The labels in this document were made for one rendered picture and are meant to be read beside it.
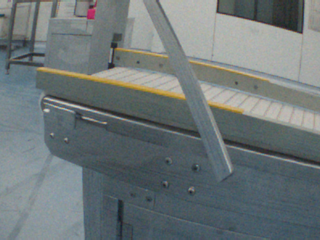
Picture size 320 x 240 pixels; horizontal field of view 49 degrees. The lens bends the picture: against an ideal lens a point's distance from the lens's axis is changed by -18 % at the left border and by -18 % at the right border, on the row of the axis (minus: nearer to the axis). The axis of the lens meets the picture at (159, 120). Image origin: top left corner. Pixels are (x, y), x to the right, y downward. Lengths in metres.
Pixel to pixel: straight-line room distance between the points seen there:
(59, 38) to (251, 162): 2.88
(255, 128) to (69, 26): 2.82
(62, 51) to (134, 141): 2.74
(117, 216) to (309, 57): 5.18
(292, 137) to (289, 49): 5.20
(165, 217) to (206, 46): 5.16
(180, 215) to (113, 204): 0.12
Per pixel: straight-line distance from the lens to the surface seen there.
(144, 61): 0.85
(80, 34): 3.20
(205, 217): 0.63
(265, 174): 0.53
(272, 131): 0.51
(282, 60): 5.70
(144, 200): 0.66
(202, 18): 5.74
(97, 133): 0.61
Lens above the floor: 1.00
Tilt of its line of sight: 18 degrees down
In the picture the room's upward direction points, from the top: 7 degrees clockwise
